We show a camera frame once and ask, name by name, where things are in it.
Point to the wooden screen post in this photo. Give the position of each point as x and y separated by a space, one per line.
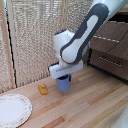
62 15
6 43

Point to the white rounded object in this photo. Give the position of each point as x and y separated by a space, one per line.
121 120

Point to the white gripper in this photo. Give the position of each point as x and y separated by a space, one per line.
65 70

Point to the wide bamboo screen panel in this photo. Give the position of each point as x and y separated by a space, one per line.
33 40

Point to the dark brown cabinet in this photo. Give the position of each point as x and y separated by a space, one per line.
110 71

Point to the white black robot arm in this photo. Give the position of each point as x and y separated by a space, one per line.
83 30

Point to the small yellow block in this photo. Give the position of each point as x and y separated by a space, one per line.
43 89

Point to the narrow bamboo screen panel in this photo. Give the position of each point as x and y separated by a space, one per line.
75 13

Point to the white patterned plate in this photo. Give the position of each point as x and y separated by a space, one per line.
13 110

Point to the blue cup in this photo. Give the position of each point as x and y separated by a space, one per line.
63 85

